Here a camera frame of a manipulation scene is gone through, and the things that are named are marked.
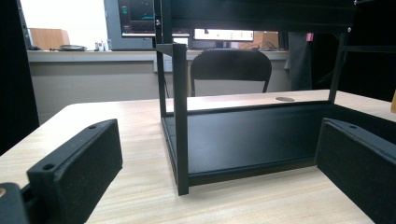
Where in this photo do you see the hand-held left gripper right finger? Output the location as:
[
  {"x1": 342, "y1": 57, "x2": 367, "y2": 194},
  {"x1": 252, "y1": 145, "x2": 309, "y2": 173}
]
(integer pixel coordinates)
[{"x1": 314, "y1": 117, "x2": 396, "y2": 224}]

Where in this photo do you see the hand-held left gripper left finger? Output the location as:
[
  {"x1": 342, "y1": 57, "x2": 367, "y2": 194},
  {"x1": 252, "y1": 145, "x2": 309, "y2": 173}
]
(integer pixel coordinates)
[{"x1": 26, "y1": 119, "x2": 123, "y2": 224}]

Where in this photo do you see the black metal two-tier rack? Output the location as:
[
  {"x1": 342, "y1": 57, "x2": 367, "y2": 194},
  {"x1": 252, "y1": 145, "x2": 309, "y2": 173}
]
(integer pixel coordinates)
[{"x1": 153, "y1": 0, "x2": 396, "y2": 197}]

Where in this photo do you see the grey counter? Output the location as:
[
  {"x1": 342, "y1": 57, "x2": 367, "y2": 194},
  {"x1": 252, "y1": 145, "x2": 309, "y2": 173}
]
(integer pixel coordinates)
[{"x1": 27, "y1": 49, "x2": 290, "y2": 63}]

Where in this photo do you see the round dark dish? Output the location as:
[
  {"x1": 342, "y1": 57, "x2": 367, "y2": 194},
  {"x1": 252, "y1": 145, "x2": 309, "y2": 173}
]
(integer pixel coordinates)
[{"x1": 59, "y1": 44, "x2": 88, "y2": 52}]

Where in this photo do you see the dark hanging cloth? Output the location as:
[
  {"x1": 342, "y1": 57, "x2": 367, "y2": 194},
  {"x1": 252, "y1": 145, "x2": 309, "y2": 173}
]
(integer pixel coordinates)
[{"x1": 284, "y1": 31, "x2": 313, "y2": 91}]

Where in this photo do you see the large brown cardboard box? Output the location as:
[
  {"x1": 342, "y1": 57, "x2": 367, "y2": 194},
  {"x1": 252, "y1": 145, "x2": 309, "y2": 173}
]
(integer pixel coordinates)
[{"x1": 29, "y1": 27, "x2": 71, "y2": 50}]

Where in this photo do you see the small brown cardboard box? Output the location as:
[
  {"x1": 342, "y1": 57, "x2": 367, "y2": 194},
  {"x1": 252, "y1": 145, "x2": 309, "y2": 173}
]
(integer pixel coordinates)
[{"x1": 253, "y1": 31, "x2": 279, "y2": 49}]

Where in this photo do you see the dark-screen monitor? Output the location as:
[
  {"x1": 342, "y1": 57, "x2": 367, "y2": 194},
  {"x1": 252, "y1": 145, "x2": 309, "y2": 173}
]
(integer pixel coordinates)
[{"x1": 117, "y1": 0, "x2": 191, "y2": 38}]

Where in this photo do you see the black chair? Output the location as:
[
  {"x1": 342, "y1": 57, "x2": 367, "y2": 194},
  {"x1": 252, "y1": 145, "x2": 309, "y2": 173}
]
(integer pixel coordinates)
[{"x1": 190, "y1": 49, "x2": 274, "y2": 97}]

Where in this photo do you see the bright-screen monitor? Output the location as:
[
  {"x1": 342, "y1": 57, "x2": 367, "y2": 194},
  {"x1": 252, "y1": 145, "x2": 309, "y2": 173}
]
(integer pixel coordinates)
[{"x1": 193, "y1": 28, "x2": 255, "y2": 49}]

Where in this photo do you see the black socket cable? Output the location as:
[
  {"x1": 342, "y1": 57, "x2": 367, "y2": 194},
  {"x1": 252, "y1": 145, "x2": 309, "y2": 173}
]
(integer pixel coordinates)
[{"x1": 163, "y1": 72, "x2": 171, "y2": 99}]

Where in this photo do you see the white wall socket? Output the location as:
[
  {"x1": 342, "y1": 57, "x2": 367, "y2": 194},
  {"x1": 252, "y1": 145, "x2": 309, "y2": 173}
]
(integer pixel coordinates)
[{"x1": 153, "y1": 59, "x2": 174, "y2": 74}]

